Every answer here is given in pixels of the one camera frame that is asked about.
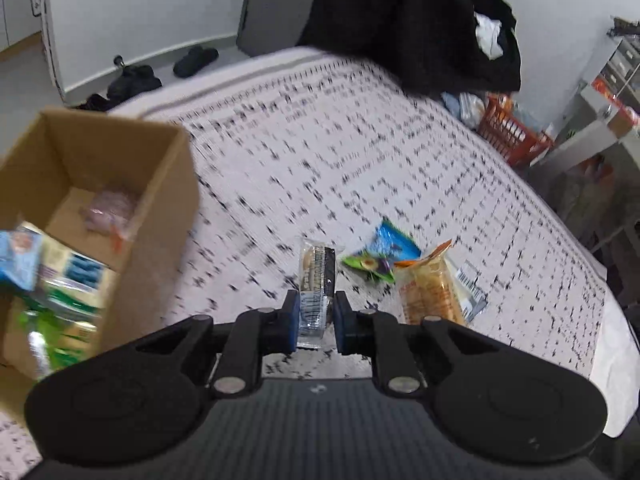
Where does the brown cardboard box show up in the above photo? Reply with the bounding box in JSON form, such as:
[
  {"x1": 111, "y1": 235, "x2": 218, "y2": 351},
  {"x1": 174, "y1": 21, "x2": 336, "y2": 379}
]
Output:
[{"x1": 0, "y1": 106, "x2": 201, "y2": 382}]

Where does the silver green snack packet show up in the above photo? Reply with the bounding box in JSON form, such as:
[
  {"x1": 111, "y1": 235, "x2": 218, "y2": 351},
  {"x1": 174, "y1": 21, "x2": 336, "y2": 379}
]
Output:
[{"x1": 20, "y1": 310, "x2": 56, "y2": 378}]

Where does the red box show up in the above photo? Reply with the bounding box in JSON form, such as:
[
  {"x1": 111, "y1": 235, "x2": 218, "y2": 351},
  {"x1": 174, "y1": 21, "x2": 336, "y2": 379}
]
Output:
[{"x1": 590, "y1": 76, "x2": 640, "y2": 128}]

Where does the black shoe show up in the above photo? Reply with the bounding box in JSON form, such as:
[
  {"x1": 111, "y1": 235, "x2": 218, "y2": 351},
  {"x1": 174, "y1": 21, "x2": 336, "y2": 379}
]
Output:
[
  {"x1": 106, "y1": 64, "x2": 163, "y2": 102},
  {"x1": 172, "y1": 45, "x2": 220, "y2": 79}
]

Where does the white crumpled cloth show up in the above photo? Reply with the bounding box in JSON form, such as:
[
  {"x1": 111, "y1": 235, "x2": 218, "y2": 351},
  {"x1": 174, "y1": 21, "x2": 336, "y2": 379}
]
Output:
[{"x1": 474, "y1": 12, "x2": 505, "y2": 60}]

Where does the light blue snack packet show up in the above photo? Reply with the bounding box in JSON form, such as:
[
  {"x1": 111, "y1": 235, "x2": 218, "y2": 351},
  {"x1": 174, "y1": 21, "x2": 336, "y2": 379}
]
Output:
[{"x1": 0, "y1": 225, "x2": 45, "y2": 292}]

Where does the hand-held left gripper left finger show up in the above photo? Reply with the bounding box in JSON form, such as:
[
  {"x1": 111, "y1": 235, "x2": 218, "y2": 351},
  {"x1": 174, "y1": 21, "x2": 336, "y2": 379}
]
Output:
[{"x1": 96, "y1": 289, "x2": 302, "y2": 399}]

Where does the yellow cake packet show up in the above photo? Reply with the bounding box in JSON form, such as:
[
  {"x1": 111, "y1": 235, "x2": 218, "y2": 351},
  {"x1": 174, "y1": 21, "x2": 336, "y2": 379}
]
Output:
[{"x1": 36, "y1": 234, "x2": 120, "y2": 313}]

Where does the orange plastic basket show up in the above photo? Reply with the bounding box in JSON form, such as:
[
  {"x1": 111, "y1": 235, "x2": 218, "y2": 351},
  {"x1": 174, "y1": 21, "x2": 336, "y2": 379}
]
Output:
[{"x1": 477, "y1": 94, "x2": 556, "y2": 168}]

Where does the clear snack bar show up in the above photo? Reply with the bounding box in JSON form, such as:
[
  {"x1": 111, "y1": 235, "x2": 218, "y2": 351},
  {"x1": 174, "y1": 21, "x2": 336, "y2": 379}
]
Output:
[{"x1": 296, "y1": 237, "x2": 342, "y2": 351}]

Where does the white desk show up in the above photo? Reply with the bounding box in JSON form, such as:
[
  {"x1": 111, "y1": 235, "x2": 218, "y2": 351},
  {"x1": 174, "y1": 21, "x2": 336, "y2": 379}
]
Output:
[{"x1": 529, "y1": 77, "x2": 640, "y2": 181}]

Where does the pink translucent snack packet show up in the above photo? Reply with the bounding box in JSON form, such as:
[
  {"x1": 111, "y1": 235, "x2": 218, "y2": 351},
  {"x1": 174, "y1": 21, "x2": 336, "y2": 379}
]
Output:
[{"x1": 80, "y1": 187, "x2": 138, "y2": 235}]

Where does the blue green snack packet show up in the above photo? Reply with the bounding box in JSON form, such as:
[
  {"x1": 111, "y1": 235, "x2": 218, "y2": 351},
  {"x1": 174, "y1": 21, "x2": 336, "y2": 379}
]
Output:
[{"x1": 341, "y1": 218, "x2": 422, "y2": 284}]

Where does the grey drawer unit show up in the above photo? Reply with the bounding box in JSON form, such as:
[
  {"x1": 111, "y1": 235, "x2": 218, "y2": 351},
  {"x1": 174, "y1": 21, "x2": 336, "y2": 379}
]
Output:
[{"x1": 597, "y1": 35, "x2": 640, "y2": 98}]

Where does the orange bread packet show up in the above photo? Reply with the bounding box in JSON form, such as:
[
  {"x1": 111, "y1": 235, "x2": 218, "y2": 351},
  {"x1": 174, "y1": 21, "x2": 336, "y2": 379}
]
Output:
[{"x1": 394, "y1": 240, "x2": 468, "y2": 327}]

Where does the grey panel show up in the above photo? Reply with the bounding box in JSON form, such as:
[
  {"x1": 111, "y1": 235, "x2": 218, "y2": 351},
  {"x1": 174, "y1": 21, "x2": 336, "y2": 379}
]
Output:
[{"x1": 236, "y1": 0, "x2": 328, "y2": 58}]

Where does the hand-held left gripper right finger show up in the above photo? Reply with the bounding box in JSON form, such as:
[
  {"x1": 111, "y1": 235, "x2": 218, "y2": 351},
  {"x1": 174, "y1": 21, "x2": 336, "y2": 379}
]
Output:
[{"x1": 333, "y1": 291, "x2": 547, "y2": 399}]

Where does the black hanging coat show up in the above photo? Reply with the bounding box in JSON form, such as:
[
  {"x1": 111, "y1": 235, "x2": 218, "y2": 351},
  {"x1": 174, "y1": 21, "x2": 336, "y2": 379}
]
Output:
[{"x1": 296, "y1": 0, "x2": 522, "y2": 97}]

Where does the light blue cloth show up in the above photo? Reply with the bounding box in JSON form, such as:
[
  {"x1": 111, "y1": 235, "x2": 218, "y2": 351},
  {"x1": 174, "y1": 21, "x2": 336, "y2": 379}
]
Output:
[{"x1": 441, "y1": 91, "x2": 487, "y2": 130}]

